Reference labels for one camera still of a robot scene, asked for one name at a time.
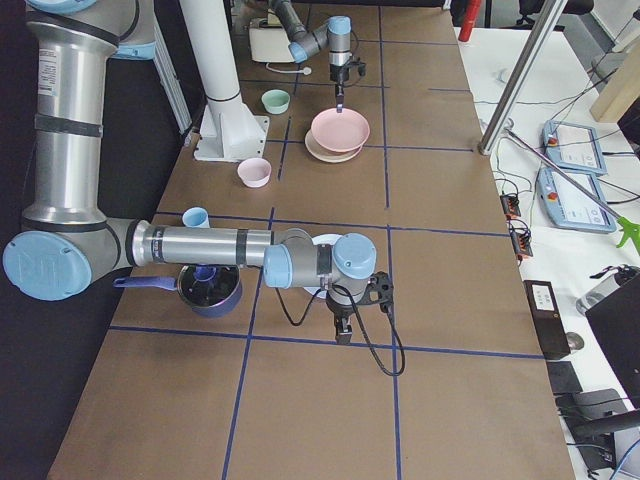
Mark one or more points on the green bowl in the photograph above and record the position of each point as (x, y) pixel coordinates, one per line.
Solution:
(275, 101)

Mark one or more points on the light blue cup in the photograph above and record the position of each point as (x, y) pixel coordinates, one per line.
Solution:
(196, 217)

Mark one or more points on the far teach pendant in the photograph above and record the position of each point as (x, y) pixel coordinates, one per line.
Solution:
(573, 146)

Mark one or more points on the near teach pendant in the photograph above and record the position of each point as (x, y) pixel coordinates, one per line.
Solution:
(568, 208)

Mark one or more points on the blue plate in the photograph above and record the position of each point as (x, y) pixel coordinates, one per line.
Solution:
(329, 239)

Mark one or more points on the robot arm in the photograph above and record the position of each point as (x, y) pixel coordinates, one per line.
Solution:
(140, 149)
(334, 35)

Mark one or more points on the beige plate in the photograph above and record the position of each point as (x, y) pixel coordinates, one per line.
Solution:
(325, 155)

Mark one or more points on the aluminium frame post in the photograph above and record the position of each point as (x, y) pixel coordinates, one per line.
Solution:
(544, 26)

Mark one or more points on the pink plate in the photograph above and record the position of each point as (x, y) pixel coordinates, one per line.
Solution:
(340, 131)

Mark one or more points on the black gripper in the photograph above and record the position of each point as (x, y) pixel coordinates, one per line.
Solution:
(340, 74)
(341, 311)

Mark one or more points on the dark blue saucepan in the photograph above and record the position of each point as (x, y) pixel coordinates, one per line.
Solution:
(208, 290)

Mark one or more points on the pink bowl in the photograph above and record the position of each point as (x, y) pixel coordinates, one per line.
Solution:
(254, 172)

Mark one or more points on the red fire extinguisher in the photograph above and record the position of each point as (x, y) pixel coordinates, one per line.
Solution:
(471, 13)

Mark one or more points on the black box with label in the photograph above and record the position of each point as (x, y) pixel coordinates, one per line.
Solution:
(546, 318)

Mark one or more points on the teach pendant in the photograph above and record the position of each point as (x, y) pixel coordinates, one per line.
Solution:
(573, 146)
(568, 208)

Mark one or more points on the reacher grabber tool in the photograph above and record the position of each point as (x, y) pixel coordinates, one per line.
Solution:
(630, 230)

